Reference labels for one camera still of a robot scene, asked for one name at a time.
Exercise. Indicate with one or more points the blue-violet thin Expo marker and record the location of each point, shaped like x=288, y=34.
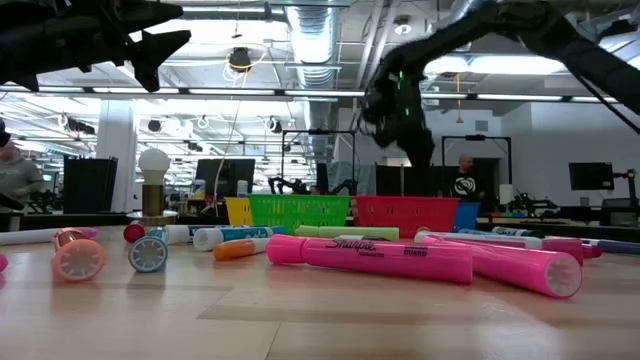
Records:
x=620, y=246

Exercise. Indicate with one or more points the black Expo marker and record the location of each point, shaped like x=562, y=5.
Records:
x=515, y=231

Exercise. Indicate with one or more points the silver ventilation duct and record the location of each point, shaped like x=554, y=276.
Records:
x=312, y=40

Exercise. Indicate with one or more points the overhead light bar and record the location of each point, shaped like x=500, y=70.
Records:
x=230, y=91

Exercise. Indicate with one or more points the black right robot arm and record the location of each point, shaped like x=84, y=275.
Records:
x=450, y=35

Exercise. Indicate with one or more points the black partition panel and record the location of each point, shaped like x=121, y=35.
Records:
x=90, y=185

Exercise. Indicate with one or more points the orange cap thin marker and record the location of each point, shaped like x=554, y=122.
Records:
x=232, y=249

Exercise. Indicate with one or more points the pink cap thin marker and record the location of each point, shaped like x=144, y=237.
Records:
x=2, y=263
x=30, y=236

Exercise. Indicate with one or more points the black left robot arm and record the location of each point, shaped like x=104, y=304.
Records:
x=20, y=45

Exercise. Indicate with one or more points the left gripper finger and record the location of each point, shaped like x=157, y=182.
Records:
x=152, y=50
x=145, y=12

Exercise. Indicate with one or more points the magenta Expo marker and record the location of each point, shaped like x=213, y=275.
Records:
x=565, y=247

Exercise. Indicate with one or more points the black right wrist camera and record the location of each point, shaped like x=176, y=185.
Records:
x=377, y=107

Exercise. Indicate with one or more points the black cap thin marker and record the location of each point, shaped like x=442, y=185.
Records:
x=360, y=238

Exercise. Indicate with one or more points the orange highlighter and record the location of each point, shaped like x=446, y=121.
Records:
x=79, y=259

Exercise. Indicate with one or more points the red Expo marker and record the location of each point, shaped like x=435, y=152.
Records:
x=134, y=233

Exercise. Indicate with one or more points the black computer monitor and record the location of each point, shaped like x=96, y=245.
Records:
x=230, y=175

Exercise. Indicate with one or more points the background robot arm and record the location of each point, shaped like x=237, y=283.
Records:
x=530, y=204
x=287, y=185

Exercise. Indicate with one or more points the black overhead camera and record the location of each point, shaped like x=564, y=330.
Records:
x=240, y=59

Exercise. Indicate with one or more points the person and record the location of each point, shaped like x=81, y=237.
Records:
x=17, y=177
x=465, y=187

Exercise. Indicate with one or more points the green plastic basket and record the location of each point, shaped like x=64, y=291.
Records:
x=300, y=212

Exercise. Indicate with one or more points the white square column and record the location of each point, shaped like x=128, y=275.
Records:
x=116, y=150

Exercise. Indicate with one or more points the yellow plastic basket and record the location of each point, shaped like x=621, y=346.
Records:
x=239, y=212

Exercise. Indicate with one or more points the light green highlighter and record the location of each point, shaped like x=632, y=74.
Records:
x=350, y=232

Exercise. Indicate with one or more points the white bottle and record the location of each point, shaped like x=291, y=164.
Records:
x=242, y=188
x=199, y=189

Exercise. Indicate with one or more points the light blue Expo marker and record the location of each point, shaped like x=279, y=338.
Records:
x=235, y=235

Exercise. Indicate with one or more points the white bulb brass lamp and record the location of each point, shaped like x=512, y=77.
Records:
x=153, y=200

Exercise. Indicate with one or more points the red plastic basket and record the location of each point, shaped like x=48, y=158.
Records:
x=405, y=215

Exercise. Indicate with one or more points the black wall monitor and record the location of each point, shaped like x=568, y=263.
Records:
x=590, y=176

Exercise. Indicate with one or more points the pink Sharpie highlighter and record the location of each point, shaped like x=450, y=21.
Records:
x=525, y=270
x=370, y=260

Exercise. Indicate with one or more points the blue plastic basket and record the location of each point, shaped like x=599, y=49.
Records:
x=469, y=217

